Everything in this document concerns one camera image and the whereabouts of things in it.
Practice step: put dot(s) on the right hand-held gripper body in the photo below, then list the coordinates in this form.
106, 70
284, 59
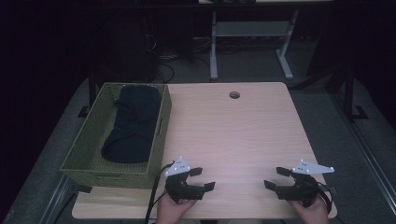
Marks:
302, 189

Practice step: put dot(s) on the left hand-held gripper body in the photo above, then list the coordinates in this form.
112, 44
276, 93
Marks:
182, 189

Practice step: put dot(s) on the dark navy garment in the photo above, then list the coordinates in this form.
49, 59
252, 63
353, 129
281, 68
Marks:
134, 124

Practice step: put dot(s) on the green woven basket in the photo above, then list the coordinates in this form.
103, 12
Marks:
90, 137

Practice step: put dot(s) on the person's left hand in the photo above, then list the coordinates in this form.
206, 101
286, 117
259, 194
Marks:
171, 213

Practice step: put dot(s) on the person's right hand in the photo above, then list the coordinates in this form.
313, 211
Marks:
314, 214

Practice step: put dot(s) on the black tape strip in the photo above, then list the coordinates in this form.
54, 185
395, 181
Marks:
84, 188

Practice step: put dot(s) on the black metal stand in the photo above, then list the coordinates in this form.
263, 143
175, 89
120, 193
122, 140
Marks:
349, 93
91, 93

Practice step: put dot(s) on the dark computer tower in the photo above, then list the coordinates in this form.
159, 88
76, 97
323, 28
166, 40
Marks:
130, 46

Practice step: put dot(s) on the aluminium floor rail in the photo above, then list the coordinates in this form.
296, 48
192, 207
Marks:
370, 155
56, 199

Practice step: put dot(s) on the grey metal desk frame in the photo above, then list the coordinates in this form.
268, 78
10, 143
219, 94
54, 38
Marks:
249, 29

